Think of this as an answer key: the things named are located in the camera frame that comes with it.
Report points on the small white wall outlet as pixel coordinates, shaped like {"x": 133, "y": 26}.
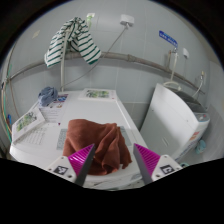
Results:
{"x": 90, "y": 16}

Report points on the teal rag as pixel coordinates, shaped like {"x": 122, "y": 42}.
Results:
{"x": 200, "y": 146}

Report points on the brown towel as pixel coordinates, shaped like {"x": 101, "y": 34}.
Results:
{"x": 100, "y": 140}

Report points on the grey horizontal wall pipe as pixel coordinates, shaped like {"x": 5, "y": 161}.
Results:
{"x": 133, "y": 58}

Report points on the white printed leaflet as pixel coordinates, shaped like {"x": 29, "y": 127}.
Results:
{"x": 53, "y": 110}

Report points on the white blank wall plate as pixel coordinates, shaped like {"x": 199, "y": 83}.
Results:
{"x": 36, "y": 34}

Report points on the large white picture board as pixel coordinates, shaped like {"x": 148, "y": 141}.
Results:
{"x": 26, "y": 121}

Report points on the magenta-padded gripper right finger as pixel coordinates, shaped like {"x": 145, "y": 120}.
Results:
{"x": 148, "y": 159}

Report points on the white top-load washing machine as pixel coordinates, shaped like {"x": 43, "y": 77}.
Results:
{"x": 166, "y": 123}

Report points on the white front-load washing machine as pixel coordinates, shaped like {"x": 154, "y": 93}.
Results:
{"x": 96, "y": 110}

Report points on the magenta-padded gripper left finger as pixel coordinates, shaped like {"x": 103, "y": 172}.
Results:
{"x": 80, "y": 160}

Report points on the white wall socket box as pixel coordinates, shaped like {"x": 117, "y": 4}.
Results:
{"x": 127, "y": 20}

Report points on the small white printed box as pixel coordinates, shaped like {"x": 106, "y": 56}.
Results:
{"x": 97, "y": 94}

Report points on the blue wall sign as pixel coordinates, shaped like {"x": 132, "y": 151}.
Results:
{"x": 168, "y": 38}

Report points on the green white striped shirt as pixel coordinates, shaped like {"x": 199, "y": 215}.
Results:
{"x": 83, "y": 43}

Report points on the white vertical pipe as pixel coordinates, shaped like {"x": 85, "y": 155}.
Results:
{"x": 62, "y": 76}

